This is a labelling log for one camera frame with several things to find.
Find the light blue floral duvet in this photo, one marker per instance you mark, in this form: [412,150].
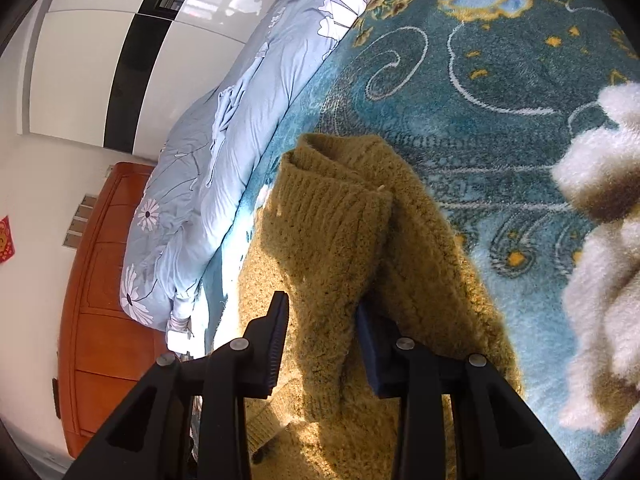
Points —
[190,201]

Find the red paper wall decoration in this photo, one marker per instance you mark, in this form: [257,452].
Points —
[7,249]

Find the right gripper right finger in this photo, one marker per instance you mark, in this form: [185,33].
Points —
[455,408]

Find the mustard yellow knit sweater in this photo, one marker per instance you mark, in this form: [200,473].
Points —
[346,218]

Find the grey wall switch panel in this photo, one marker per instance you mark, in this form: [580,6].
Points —
[79,222]

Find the white black striped wardrobe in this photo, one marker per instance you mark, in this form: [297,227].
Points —
[118,74]

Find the orange wooden headboard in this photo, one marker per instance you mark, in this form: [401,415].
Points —
[102,352]

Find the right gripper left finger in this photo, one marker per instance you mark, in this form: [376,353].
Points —
[147,435]

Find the teal floral plush blanket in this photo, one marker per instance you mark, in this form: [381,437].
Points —
[482,98]

